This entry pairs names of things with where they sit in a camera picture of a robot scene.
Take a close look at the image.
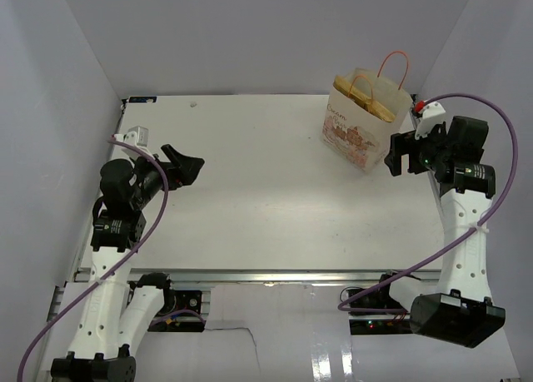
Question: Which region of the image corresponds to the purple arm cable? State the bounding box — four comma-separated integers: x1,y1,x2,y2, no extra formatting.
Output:
336,92,520,313
16,136,172,382

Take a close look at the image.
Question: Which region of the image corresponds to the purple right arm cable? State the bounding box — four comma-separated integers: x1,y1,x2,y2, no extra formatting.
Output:
336,92,520,313

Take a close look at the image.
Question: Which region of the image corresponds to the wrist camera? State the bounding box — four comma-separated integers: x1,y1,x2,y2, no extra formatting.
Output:
413,101,446,141
111,126,152,156

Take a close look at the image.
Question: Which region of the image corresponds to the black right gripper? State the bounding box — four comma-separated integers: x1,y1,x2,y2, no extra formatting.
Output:
385,122,452,177

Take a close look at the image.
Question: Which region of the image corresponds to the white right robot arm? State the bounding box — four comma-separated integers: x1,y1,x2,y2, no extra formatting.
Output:
161,117,506,348

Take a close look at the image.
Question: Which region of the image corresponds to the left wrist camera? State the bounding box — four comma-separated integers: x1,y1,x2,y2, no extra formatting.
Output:
111,126,152,156

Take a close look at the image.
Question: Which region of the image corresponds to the cream bear paper bag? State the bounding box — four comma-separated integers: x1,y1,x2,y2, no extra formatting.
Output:
322,51,413,172

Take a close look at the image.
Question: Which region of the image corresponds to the brown kettle chips bag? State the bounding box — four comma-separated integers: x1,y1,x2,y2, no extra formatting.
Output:
333,74,396,123

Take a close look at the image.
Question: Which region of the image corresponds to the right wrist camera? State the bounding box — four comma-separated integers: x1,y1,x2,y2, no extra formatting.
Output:
413,101,446,141

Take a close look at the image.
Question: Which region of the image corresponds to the aluminium front rail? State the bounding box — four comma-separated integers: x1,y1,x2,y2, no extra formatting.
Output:
74,267,442,287

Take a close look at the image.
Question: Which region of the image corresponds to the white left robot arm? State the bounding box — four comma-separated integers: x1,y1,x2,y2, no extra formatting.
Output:
51,145,205,381

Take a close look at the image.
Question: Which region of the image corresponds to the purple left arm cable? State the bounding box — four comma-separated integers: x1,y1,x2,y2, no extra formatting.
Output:
16,136,172,382

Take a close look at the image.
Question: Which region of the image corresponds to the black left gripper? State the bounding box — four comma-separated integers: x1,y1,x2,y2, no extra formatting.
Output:
130,144,204,210

